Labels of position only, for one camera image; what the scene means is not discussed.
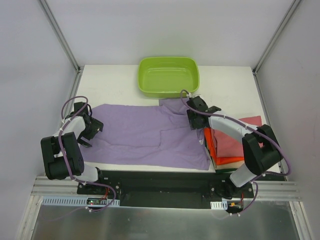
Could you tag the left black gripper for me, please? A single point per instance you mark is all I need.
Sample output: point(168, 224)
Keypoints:
point(95, 128)

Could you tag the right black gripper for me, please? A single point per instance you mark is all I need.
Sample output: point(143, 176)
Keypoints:
point(194, 122)

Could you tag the purple t shirt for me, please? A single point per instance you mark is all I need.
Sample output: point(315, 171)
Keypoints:
point(147, 135)

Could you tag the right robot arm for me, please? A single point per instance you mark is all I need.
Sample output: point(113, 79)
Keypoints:
point(260, 147)

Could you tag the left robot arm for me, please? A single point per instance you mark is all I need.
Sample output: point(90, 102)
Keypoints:
point(61, 152)

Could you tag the orange folded t shirt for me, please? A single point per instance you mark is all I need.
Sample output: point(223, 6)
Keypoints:
point(222, 148)

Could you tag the pink folded t shirt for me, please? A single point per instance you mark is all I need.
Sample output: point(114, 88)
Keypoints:
point(227, 134)

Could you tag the dark green folded t shirt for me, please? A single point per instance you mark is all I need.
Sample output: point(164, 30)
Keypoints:
point(227, 170)

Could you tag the green plastic basin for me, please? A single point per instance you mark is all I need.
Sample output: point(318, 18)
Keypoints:
point(166, 76)

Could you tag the beige folded t shirt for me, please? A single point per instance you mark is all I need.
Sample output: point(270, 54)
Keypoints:
point(229, 166)

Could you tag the left controller board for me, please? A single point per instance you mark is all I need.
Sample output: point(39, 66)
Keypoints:
point(80, 202)

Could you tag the controller board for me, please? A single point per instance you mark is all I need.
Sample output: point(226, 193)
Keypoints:
point(80, 202)
point(221, 210)

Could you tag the right controller board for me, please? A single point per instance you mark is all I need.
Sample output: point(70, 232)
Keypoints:
point(221, 210)

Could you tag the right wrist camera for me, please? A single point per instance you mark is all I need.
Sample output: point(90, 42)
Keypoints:
point(191, 95)

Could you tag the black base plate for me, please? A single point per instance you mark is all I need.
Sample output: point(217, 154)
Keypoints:
point(150, 189)

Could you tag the right aluminium frame post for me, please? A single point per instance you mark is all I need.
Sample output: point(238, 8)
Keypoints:
point(276, 35)

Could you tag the aluminium frame post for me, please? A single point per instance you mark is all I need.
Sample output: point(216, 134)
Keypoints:
point(276, 35)
point(59, 34)

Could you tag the left aluminium frame post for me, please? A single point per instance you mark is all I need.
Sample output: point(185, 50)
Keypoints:
point(59, 34)

